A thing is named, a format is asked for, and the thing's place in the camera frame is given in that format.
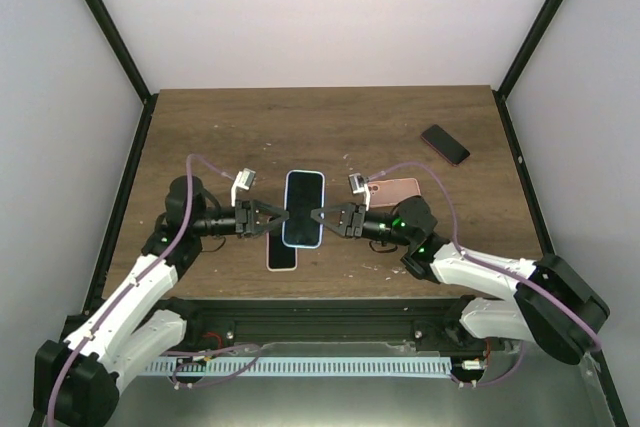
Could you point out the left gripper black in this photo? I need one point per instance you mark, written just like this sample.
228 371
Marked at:
246 208

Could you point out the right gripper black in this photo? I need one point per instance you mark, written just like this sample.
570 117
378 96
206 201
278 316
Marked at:
355 216

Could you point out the beige phone case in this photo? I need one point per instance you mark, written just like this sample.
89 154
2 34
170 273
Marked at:
267 257

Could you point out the white phone black screen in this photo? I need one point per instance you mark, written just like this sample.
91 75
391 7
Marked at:
281 257

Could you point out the light blue phone case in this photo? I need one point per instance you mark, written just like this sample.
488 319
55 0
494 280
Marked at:
322 187

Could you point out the blue phone black screen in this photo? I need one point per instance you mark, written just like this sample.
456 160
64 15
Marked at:
302 197

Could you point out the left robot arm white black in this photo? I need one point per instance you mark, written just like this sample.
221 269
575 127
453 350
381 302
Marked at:
80 379

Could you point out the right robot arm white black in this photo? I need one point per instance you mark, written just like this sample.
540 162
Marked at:
543 301

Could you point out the pink phone case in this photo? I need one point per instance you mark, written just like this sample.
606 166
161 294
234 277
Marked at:
388 193

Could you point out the red phone black screen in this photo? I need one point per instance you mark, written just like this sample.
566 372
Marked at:
445 145

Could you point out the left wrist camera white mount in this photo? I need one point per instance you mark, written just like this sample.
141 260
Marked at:
243 181

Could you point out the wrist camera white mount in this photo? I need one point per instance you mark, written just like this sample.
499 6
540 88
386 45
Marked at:
359 186
243 181

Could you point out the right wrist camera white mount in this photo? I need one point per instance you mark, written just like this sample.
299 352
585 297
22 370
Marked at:
359 186

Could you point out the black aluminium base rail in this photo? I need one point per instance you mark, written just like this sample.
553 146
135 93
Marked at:
430 324

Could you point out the light blue slotted cable duct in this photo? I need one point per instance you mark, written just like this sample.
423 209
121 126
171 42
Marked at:
409 367

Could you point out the left black table edge rail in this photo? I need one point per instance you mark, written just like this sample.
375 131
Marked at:
108 246

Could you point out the black table edge rail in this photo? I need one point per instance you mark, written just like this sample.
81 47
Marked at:
108 246
539 224

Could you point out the right black table edge rail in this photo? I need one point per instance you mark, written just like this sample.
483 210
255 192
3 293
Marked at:
539 224

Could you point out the left black frame post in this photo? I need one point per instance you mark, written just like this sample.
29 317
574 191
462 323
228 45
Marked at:
118 46

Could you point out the black frame post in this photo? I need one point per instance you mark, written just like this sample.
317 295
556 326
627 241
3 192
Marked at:
535 34
118 46

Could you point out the right black frame post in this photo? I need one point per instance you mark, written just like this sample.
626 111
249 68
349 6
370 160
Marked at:
535 34

